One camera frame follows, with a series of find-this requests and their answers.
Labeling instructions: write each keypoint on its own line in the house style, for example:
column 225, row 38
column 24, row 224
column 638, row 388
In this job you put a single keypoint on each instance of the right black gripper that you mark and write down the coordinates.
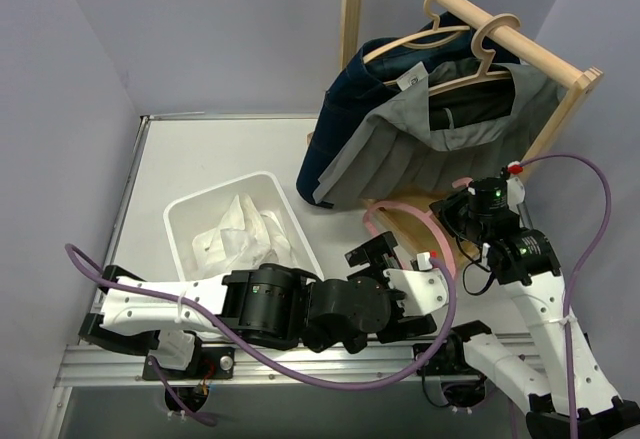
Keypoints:
column 451, row 214

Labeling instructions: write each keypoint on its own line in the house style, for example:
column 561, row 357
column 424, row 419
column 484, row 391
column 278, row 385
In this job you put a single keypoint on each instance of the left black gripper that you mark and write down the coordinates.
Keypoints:
column 382, row 289

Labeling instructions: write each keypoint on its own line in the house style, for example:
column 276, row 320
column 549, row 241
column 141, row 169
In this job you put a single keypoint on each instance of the pink plastic hanger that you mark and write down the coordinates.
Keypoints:
column 407, row 215

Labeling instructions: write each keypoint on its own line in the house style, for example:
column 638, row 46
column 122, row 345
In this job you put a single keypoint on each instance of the white pleated skirt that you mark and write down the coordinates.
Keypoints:
column 244, row 238

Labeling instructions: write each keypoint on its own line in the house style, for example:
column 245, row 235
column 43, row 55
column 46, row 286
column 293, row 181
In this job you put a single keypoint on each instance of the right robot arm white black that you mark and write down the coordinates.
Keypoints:
column 571, row 398

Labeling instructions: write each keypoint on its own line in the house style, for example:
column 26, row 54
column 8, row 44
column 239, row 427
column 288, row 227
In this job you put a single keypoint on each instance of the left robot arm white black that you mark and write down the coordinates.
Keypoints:
column 271, row 306

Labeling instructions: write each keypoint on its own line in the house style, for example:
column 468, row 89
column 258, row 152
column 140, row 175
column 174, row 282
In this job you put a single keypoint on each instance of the grey pleated skirt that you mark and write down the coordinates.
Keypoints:
column 431, row 141

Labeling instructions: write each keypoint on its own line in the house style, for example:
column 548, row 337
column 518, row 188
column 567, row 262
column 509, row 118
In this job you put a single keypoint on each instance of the beige hanger front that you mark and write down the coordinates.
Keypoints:
column 483, row 54

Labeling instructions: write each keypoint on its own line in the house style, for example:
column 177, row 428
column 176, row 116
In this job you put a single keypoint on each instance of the beige hanger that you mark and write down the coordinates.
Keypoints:
column 483, row 54
column 440, row 24

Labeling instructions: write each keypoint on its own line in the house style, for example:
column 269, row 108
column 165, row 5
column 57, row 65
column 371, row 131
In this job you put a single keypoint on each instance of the dark blue denim skirt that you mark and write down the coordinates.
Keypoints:
column 361, row 87

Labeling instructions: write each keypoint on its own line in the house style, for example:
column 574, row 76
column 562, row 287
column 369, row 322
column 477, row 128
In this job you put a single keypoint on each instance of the beige hanger rear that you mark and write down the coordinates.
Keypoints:
column 440, row 24

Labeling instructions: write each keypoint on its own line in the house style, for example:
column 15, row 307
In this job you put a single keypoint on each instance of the white plastic basket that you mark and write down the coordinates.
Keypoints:
column 196, row 213

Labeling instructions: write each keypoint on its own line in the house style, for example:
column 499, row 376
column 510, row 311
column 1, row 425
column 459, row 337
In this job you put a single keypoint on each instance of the wooden clothes rack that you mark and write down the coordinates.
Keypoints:
column 579, row 84

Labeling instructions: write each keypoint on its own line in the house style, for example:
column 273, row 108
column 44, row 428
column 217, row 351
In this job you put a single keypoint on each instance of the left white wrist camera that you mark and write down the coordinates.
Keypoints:
column 425, row 289

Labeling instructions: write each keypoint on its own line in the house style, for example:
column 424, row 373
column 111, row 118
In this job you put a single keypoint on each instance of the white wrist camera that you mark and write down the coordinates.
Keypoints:
column 425, row 289
column 515, row 187

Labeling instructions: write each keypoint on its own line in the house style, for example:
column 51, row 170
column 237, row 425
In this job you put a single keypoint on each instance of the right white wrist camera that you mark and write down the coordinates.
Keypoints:
column 515, row 187

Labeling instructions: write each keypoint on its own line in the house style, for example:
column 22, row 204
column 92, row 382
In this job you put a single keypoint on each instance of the aluminium mounting rail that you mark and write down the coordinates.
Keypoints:
column 89, row 366

